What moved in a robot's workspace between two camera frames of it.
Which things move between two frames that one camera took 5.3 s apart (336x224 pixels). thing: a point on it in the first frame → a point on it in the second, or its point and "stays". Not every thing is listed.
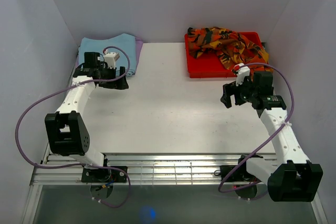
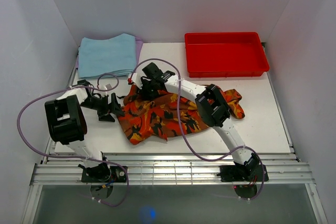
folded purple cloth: (139, 43) stays
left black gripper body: (117, 84) → (101, 105)
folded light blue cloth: (124, 44) stays
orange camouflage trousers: (232, 48) → (143, 119)
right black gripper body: (244, 92) → (149, 90)
